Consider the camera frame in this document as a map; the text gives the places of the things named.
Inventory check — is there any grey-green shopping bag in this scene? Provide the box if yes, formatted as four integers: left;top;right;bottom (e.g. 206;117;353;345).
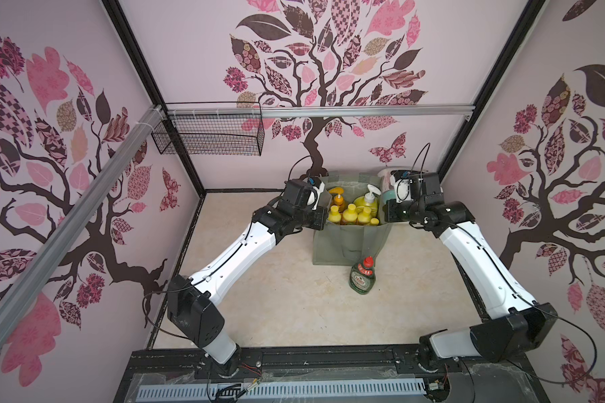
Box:
312;172;393;266

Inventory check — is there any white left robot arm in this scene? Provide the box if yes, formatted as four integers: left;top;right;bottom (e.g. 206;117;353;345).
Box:
166;201;328;377

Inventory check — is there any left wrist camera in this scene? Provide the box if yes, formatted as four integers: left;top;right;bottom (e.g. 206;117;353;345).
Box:
282;177;325;211

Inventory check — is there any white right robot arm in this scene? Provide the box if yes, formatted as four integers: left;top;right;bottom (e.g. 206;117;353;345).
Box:
383;200;557;372

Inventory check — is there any dark green bottle red cap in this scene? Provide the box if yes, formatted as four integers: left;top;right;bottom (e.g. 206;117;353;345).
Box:
349;256;376;295

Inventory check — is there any large yellow dish soap bottle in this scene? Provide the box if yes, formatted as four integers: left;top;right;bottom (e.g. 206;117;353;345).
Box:
354;184;381;217

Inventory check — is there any black wire basket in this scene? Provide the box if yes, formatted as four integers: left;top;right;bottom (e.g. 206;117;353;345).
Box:
152;101;266;156

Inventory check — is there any mint green toaster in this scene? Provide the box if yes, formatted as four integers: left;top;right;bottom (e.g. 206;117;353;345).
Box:
377;168;397;219

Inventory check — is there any orange pump soap bottle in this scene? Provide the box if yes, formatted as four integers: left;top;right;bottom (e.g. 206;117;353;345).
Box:
328;186;347;213

